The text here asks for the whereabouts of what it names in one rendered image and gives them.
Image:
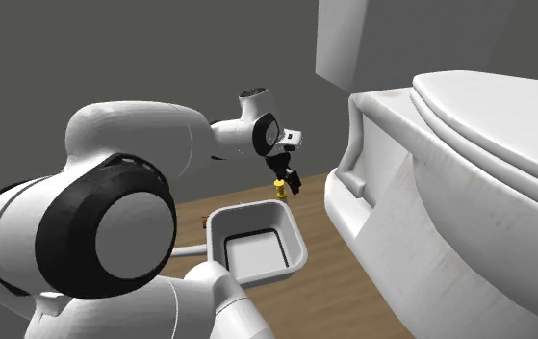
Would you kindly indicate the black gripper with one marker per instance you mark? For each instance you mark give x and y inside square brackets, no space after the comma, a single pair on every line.
[278,162]

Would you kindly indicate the white toilet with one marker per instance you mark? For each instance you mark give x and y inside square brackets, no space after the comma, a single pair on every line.
[461,197]

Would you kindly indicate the small yellow spool-shaped object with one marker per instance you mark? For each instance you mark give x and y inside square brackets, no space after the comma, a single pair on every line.
[279,188]

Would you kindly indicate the small brown object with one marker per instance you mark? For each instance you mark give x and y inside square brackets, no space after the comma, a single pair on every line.
[205,222]

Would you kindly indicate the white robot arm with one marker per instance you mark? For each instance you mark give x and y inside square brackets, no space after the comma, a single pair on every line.
[146,136]

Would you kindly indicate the white square container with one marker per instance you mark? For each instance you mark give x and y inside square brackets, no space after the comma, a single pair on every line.
[259,225]

